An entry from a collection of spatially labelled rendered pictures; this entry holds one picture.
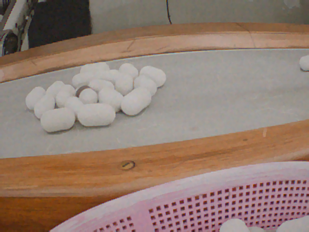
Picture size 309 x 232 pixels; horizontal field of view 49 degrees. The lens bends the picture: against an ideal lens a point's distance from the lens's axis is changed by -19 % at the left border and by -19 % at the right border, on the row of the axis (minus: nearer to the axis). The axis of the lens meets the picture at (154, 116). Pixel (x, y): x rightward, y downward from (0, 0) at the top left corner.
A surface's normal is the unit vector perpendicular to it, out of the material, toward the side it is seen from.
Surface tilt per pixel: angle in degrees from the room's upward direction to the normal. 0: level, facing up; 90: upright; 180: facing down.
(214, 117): 0
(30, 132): 0
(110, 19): 90
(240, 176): 75
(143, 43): 45
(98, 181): 0
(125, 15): 90
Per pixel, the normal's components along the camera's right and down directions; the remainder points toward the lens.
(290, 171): -0.26, 0.16
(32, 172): -0.09, -0.91
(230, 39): 0.00, -0.37
